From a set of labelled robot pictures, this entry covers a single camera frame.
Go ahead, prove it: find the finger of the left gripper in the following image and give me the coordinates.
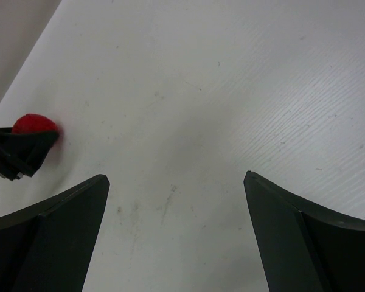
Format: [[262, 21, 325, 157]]
[[0, 128, 59, 181]]

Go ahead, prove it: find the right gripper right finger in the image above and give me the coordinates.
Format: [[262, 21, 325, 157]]
[[244, 171, 365, 291]]

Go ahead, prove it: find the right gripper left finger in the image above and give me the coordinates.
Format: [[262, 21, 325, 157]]
[[0, 175, 110, 291]]

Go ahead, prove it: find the red fake apple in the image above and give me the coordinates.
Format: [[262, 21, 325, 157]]
[[11, 113, 60, 143]]

